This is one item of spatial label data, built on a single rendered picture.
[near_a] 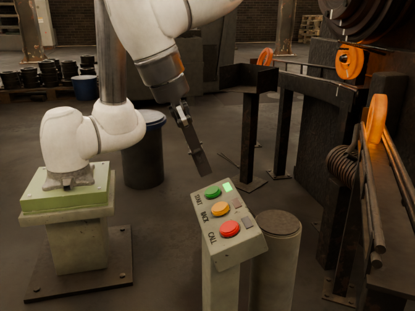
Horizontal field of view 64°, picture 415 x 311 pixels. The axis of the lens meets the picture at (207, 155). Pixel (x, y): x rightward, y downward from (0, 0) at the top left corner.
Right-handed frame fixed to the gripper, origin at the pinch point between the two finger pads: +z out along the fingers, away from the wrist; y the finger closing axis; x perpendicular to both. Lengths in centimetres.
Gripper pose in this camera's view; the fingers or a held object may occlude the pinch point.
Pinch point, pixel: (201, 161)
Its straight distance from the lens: 76.5
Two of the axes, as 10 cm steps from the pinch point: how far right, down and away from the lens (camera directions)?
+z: 3.4, 8.3, 4.4
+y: -2.1, -3.9, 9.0
